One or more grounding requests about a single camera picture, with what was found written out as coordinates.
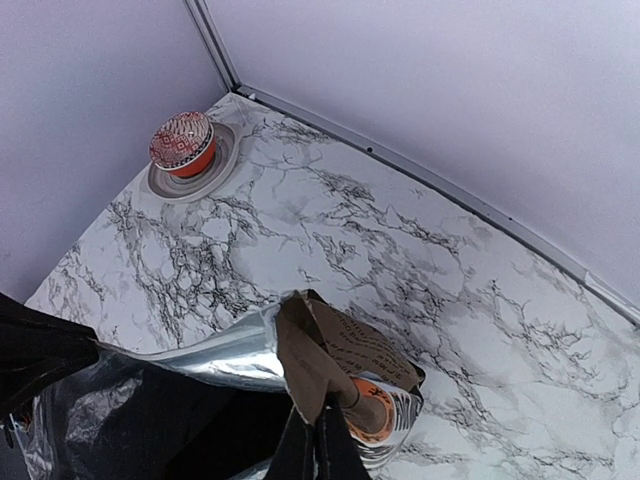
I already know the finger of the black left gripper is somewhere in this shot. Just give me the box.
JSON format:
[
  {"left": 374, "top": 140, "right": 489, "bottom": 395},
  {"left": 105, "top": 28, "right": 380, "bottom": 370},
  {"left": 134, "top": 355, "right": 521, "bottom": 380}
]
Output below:
[{"left": 1, "top": 294, "right": 99, "bottom": 413}]

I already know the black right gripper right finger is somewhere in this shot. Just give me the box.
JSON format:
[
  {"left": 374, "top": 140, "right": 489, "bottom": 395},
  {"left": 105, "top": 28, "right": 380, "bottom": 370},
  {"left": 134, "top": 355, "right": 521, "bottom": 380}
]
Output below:
[{"left": 315, "top": 399, "right": 371, "bottom": 480}]

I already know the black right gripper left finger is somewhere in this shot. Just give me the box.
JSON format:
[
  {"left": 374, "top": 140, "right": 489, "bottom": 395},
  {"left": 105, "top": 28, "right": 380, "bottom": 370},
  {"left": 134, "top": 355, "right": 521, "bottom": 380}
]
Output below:
[{"left": 267, "top": 407, "right": 315, "bottom": 480}]

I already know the brown white dog food bag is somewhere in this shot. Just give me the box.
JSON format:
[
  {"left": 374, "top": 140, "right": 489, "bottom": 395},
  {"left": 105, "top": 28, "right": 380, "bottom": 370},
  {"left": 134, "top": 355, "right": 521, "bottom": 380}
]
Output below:
[{"left": 1, "top": 290, "right": 426, "bottom": 479}]

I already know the beige ceramic plate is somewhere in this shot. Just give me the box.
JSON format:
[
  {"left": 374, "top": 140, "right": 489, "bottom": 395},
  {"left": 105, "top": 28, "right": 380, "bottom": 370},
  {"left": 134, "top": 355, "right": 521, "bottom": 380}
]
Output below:
[{"left": 146, "top": 122, "right": 241, "bottom": 204}]

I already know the red patterned ceramic bowl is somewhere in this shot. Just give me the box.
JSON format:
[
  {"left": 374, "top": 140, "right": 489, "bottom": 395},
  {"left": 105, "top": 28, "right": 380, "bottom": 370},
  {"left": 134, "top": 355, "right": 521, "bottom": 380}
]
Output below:
[{"left": 149, "top": 111, "right": 216, "bottom": 178}]

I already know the left aluminium frame post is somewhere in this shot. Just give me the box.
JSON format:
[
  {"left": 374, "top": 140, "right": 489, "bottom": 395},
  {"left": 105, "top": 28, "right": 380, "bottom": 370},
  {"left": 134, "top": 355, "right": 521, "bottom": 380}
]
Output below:
[{"left": 183, "top": 0, "right": 242, "bottom": 92}]

